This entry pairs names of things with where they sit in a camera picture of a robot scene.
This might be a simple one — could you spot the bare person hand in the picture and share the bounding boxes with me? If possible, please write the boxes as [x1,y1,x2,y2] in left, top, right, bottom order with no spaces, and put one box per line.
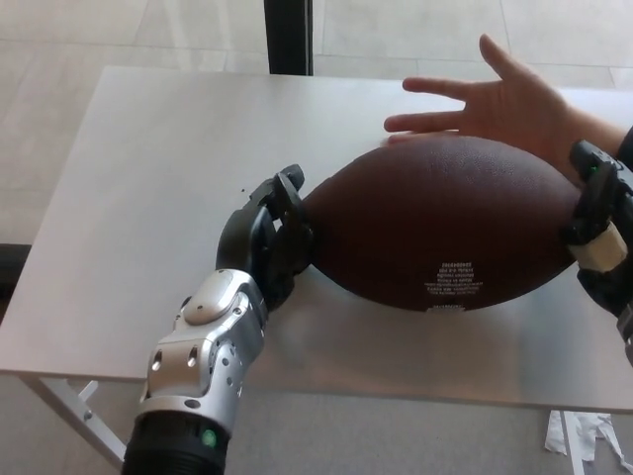
[384,33,586,180]

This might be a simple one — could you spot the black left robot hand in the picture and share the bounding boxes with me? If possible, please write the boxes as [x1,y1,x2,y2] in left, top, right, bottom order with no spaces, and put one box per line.
[215,163,316,314]

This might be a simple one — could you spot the crumpled white paper scrap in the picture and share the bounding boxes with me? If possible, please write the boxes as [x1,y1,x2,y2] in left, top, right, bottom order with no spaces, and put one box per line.
[543,409,627,469]

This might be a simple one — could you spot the black window frame post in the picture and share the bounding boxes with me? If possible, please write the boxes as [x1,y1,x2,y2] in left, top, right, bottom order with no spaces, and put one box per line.
[263,0,315,77]

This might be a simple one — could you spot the white metal table leg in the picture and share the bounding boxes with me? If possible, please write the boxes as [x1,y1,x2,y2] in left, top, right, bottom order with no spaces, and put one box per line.
[19,374,128,467]
[562,410,583,475]

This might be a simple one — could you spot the brown leather american football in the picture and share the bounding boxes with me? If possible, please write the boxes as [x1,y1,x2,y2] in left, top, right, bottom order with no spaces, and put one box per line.
[300,138,583,315]

